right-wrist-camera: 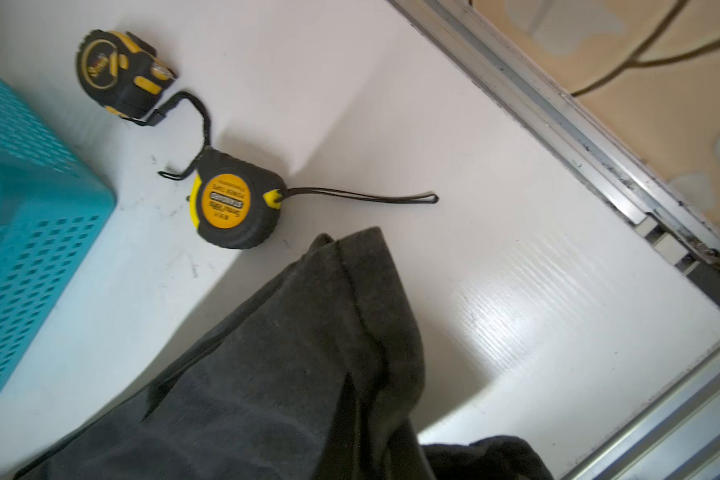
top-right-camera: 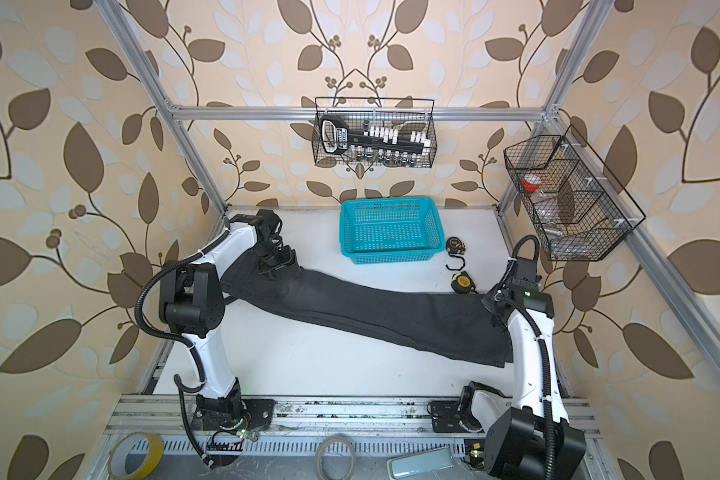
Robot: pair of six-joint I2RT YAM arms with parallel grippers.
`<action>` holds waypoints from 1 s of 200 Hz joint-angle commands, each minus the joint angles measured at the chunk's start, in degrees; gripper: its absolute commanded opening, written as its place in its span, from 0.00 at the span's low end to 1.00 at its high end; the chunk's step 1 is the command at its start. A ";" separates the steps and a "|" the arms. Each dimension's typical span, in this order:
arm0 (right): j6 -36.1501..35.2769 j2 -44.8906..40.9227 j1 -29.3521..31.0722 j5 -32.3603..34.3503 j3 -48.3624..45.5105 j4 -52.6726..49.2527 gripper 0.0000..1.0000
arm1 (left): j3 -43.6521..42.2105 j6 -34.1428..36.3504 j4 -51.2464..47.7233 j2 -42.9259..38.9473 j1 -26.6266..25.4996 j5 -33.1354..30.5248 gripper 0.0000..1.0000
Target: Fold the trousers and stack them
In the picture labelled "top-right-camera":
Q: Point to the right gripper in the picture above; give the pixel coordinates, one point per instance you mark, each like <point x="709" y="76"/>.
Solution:
<point x="488" y="299"/>

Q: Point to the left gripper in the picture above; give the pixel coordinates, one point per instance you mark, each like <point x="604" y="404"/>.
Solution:
<point x="288" y="260"/>

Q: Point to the dark grey trousers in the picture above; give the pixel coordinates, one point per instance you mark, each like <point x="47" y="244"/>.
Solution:
<point x="455" y="326"/>

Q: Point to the teal plastic basket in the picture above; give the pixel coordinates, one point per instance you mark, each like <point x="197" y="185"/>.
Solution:
<point x="391" y="230"/>

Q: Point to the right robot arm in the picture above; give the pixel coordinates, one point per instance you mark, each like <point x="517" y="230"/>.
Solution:
<point x="533" y="437"/>

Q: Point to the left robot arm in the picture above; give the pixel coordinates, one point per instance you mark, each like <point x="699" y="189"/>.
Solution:
<point x="184" y="303"/>

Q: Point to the yellow black tape measure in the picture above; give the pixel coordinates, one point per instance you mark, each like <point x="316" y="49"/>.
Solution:
<point x="462" y="283"/>

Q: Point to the black metal hook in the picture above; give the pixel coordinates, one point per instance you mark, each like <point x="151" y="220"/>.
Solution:
<point x="455" y="263"/>

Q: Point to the red white small item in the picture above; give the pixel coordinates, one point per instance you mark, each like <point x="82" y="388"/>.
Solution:
<point x="531" y="183"/>

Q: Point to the black white tool set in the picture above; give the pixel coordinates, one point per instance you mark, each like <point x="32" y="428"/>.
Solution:
<point x="337" y="137"/>

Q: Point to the yellow tape roll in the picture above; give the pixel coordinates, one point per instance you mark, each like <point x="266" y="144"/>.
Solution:
<point x="136" y="456"/>

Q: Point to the right wire basket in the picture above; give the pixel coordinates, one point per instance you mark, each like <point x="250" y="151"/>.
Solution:
<point x="582" y="211"/>

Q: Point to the wire basket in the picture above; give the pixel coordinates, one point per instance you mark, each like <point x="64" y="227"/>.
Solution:
<point x="582" y="211"/>
<point x="408" y="114"/>

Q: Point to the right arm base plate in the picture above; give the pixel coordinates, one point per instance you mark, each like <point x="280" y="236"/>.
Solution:
<point x="448" y="417"/>

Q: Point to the back wire basket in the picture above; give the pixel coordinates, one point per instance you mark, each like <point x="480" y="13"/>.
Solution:
<point x="408" y="114"/>

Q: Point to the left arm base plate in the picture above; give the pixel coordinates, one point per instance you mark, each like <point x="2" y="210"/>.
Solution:
<point x="252" y="414"/>

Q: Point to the aluminium front rail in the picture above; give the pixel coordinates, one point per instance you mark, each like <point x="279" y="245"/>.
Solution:
<point x="375" y="416"/>

